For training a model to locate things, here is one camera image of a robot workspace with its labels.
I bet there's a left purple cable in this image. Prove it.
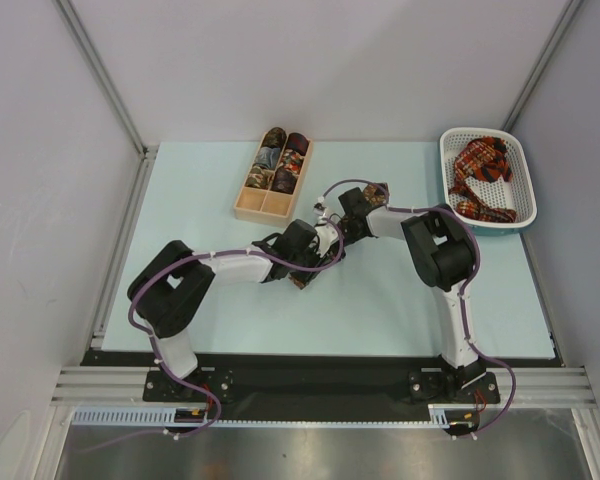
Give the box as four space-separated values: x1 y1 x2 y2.
74 219 345 454

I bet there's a rolled blue grey tie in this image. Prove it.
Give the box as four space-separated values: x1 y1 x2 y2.
254 146 281 170

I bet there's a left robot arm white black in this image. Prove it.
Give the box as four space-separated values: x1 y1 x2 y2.
127 217 344 400

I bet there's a rolled colourful patterned tie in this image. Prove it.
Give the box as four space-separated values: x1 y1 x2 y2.
278 149 305 175

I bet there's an aluminium front rail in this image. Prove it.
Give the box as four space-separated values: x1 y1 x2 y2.
52 366 597 409

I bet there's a white slotted cable duct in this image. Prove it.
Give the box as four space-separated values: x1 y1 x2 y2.
71 406 461 430

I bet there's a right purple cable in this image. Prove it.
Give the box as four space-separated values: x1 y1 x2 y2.
321 178 519 441

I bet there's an aluminium corner post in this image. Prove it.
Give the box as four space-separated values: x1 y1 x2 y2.
53 0 148 158
501 0 588 132

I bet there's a wooden compartment box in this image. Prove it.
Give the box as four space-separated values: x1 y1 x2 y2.
233 130 314 227

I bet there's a rolled dark red tie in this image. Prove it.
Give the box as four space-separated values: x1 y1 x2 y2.
285 132 310 155

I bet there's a left aluminium side rail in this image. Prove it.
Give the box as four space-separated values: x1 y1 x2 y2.
86 145 159 350

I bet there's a purple cable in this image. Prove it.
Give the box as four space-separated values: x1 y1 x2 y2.
74 219 345 454
321 178 519 441

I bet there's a red plaid tie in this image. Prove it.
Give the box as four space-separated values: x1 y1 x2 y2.
449 136 517 223

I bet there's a white teal plastic basket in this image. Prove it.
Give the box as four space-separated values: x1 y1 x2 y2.
439 128 537 236

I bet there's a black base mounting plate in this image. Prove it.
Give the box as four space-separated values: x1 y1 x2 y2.
79 351 561 422

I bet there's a rolled dark purple tie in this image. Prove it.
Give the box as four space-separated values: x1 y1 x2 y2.
271 167 299 195

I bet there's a brown floral tie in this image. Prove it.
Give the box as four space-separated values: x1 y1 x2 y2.
362 183 389 207

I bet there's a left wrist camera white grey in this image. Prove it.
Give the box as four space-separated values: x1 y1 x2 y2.
314 219 341 260

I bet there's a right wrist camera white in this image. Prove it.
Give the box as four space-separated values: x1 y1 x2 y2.
313 196 332 218

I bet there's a red navy striped tie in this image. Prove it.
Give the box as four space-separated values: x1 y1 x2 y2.
476 151 513 183

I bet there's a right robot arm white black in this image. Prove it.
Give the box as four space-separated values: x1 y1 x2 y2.
338 188 486 401

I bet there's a rolled camouflage tie top left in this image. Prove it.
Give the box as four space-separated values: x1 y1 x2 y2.
261 127 287 149

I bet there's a rolled green camouflage tie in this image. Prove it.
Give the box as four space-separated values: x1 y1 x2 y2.
244 165 274 190

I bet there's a right aluminium corner post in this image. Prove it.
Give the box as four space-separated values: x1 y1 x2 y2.
501 0 588 132

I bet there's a left aluminium corner post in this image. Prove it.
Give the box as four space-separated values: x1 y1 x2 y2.
53 0 148 158

